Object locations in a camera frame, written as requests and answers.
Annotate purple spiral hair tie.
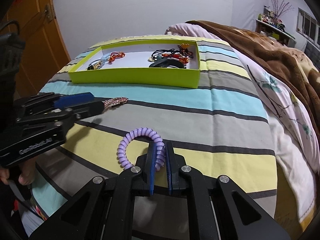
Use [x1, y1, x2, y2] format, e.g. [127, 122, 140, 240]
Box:
[117, 127, 166, 172]

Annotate red knotted cord bracelet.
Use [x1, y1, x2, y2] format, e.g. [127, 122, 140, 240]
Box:
[107, 51, 126, 64]

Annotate black smart band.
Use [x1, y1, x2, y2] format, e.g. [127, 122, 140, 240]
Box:
[149, 58, 186, 69]

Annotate black cord coin necklace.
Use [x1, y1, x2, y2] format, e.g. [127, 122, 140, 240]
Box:
[147, 48, 177, 62]

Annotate lime green jewelry box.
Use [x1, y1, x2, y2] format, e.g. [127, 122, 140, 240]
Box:
[68, 36, 200, 88]

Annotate person's left hand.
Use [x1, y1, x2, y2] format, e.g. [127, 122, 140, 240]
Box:
[1, 157, 37, 185]

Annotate black gold flower scrunchie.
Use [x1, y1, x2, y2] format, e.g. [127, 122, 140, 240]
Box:
[86, 64, 101, 70]

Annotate striped bed sheet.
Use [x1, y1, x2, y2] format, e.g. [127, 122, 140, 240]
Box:
[20, 37, 277, 235]

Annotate orange wooden door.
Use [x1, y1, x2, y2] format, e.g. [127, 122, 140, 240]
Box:
[1, 0, 71, 97]

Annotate brown fleece blanket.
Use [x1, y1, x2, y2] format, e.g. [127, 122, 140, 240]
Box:
[188, 20, 319, 132]

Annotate cluttered wooden shelf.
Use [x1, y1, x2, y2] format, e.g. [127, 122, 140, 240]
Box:
[255, 6, 296, 48]

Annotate purple blossom branches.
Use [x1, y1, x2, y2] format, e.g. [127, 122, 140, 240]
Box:
[271, 0, 294, 18]

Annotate barred window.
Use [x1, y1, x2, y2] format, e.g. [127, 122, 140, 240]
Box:
[296, 8, 319, 48]

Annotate grey flower hair tie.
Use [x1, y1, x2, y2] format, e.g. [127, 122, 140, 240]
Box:
[87, 59, 103, 71]

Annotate brown beaded hair tie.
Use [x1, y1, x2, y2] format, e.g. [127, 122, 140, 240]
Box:
[176, 43, 195, 58]

